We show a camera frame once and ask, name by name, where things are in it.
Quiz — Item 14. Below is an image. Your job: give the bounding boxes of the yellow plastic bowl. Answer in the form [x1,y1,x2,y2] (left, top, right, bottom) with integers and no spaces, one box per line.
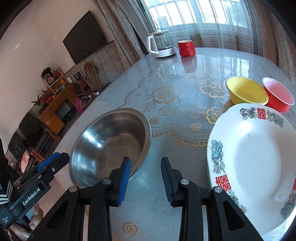
[226,76,269,105]

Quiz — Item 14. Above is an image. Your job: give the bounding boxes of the wooden shelf cabinet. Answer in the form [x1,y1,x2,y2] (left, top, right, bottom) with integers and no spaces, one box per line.
[36,65,92,134]

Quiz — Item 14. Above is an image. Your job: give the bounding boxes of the wooden folding chair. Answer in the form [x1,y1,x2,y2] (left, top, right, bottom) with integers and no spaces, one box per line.
[84,62,103,92]

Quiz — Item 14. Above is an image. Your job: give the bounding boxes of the red plastic bowl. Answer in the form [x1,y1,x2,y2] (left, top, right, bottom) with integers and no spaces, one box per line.
[262,77,295,113]

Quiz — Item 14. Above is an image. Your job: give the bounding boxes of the white glass kettle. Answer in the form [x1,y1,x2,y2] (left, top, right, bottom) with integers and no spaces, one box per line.
[146,29,176,58]

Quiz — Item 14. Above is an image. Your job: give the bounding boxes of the stainless steel bowl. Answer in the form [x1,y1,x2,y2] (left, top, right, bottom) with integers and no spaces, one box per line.
[69,108,152,188]

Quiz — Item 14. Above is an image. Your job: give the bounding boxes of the person's left hand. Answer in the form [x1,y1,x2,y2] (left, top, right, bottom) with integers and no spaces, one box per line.
[8,202,44,240]

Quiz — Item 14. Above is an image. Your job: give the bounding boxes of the lace plastic tablecloth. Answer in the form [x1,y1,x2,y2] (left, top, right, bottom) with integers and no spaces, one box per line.
[57,48,295,240]

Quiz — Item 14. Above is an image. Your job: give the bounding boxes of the white plate red characters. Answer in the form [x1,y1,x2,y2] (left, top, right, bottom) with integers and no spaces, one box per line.
[207,103,295,235]

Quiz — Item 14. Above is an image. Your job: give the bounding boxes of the sheer window curtain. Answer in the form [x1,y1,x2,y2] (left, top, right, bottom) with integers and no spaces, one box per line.
[96,1,295,66]

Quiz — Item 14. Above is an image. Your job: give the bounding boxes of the black leather sofa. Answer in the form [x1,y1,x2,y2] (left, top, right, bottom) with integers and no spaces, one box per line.
[8,113,54,162]

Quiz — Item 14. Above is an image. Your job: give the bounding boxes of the red mug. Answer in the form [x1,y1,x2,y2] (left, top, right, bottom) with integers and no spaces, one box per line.
[178,40,196,57]

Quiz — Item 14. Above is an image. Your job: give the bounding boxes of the black wall television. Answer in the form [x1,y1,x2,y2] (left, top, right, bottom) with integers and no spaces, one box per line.
[63,10,107,64]

